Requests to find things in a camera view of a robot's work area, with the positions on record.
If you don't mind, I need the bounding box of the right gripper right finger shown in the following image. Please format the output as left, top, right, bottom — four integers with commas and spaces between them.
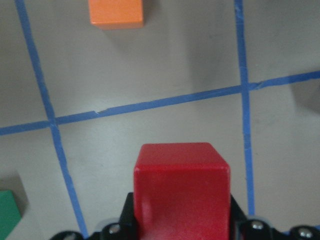
229, 194, 248, 225

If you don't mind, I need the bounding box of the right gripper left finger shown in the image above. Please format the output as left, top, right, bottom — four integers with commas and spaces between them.
119, 192, 137, 233

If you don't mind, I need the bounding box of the red wooden block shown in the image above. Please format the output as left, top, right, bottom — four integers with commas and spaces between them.
133, 142, 231, 240

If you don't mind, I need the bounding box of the green wooden block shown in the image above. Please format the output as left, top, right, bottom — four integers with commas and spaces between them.
0, 190, 21, 240

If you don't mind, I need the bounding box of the orange wooden block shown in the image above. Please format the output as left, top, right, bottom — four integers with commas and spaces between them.
88, 0, 144, 30

